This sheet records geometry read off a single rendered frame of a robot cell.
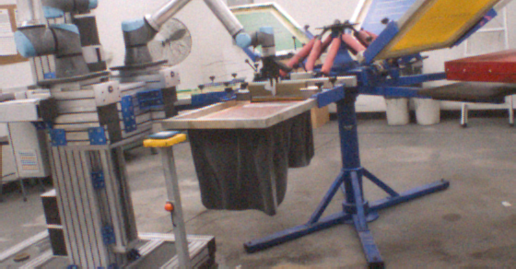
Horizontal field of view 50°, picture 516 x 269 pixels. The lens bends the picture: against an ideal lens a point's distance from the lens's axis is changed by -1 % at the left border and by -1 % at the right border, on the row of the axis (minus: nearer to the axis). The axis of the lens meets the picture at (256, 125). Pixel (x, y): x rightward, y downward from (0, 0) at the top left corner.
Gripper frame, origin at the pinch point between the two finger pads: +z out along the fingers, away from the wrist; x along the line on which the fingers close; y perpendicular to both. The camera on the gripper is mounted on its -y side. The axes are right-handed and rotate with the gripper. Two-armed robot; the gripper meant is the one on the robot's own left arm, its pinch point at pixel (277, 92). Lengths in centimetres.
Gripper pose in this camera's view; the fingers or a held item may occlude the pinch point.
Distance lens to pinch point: 293.8
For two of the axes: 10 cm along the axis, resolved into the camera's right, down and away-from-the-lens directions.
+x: -5.3, 2.2, -8.2
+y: -8.4, 0.1, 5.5
